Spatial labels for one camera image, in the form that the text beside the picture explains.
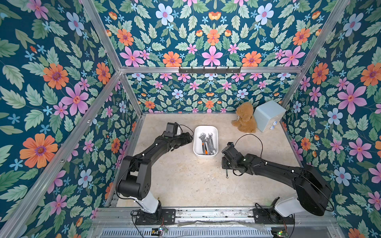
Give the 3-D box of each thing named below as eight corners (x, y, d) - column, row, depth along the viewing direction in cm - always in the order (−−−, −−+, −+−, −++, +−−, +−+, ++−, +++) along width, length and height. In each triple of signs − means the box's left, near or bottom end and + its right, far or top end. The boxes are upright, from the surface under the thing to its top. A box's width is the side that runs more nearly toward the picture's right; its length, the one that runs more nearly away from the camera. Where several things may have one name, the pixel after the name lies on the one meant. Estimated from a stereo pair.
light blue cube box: (260, 135, 109) (267, 121, 97) (247, 121, 117) (252, 107, 105) (280, 126, 114) (289, 111, 102) (266, 113, 123) (273, 99, 111)
